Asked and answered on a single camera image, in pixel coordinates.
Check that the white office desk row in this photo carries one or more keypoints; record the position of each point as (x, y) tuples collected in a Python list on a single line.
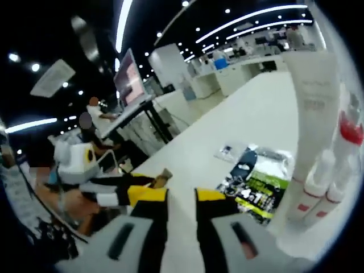
[(227, 76)]

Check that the white skincare tube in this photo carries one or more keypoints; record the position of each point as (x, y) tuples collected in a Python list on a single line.
[(312, 99)]

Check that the blue storage box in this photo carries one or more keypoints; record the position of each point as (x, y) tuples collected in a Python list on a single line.
[(221, 64)]

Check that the ceiling air conditioner panel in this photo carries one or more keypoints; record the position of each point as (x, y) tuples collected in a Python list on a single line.
[(52, 78)]

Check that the person in white shirt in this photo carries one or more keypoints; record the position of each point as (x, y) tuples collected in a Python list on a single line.
[(48, 237)]

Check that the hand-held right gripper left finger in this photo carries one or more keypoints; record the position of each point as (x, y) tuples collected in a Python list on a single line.
[(142, 241)]

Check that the small white skincare bottle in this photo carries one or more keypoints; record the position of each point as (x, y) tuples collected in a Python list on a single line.
[(332, 199), (315, 185)]

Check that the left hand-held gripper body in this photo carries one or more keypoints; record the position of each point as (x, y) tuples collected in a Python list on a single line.
[(78, 163)]

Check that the red collar skincare spray bottle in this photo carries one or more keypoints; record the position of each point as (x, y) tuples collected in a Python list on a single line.
[(348, 130)]

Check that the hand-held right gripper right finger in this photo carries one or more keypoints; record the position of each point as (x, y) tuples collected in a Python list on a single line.
[(221, 241)]

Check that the person's left hand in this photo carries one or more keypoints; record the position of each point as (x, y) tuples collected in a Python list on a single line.
[(81, 209)]

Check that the gold skincare sachet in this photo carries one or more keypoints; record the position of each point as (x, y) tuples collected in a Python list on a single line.
[(162, 177)]

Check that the green black skincare packet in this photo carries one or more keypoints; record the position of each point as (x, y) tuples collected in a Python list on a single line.
[(256, 187)]

